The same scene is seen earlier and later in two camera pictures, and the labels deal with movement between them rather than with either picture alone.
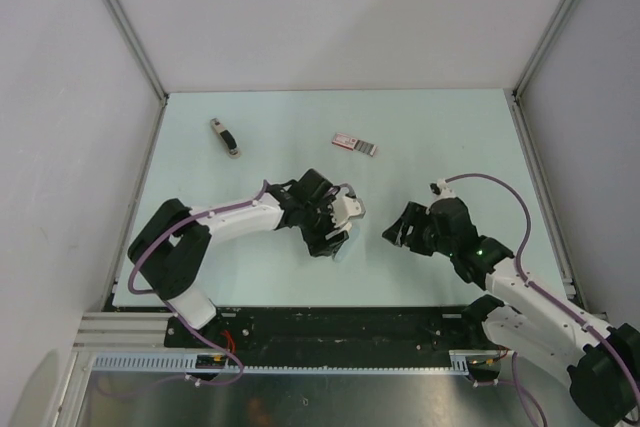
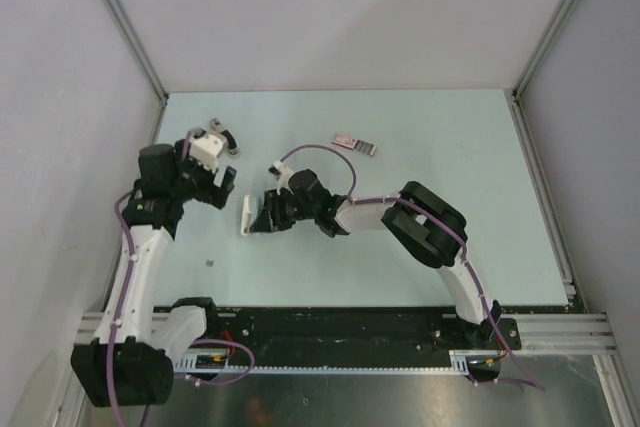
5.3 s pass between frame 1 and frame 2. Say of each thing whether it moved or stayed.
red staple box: stayed
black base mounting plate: stayed
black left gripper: moved
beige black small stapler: stayed
